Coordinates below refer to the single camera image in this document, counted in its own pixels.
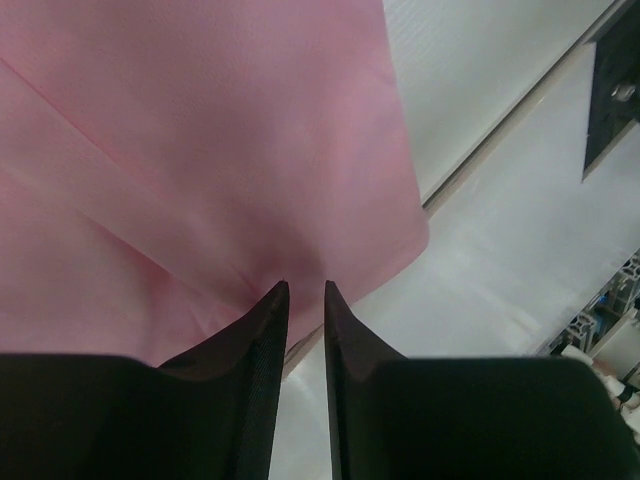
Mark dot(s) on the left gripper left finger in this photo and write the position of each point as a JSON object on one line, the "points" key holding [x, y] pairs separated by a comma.
{"points": [[207, 413]]}

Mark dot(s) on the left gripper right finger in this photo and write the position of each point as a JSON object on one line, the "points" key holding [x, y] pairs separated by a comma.
{"points": [[394, 417]]}

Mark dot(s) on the pink t shirt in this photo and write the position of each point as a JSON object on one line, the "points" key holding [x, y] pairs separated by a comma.
{"points": [[165, 163]]}

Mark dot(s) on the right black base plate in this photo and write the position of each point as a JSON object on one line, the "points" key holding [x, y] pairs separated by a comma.
{"points": [[614, 103]]}

